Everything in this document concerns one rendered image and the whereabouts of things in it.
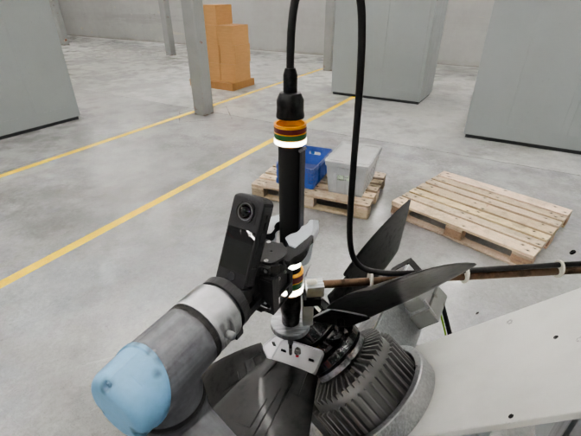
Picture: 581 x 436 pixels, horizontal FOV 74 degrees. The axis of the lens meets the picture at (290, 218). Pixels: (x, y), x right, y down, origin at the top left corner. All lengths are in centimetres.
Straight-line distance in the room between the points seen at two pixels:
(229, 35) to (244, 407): 821
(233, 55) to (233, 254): 827
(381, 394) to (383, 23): 733
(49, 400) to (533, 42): 582
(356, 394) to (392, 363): 9
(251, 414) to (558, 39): 560
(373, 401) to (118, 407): 51
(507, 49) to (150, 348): 573
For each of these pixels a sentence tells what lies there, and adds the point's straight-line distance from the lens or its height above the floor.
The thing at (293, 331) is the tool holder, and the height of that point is 129.
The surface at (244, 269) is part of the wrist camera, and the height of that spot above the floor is 150.
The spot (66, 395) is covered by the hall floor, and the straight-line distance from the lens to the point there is 247.
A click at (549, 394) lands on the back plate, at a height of 131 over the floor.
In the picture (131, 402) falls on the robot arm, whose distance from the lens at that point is 39.
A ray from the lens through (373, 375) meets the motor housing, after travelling 79.
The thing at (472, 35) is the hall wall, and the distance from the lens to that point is 1265.
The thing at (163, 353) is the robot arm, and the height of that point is 149.
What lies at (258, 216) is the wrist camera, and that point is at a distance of 46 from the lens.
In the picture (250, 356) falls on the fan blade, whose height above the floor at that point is 109.
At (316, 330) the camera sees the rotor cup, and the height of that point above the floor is 122.
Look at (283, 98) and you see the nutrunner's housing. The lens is 50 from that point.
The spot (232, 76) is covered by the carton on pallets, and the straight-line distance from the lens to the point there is 874.
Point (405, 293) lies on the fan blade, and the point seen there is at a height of 135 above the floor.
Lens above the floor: 179
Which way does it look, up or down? 30 degrees down
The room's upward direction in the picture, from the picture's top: straight up
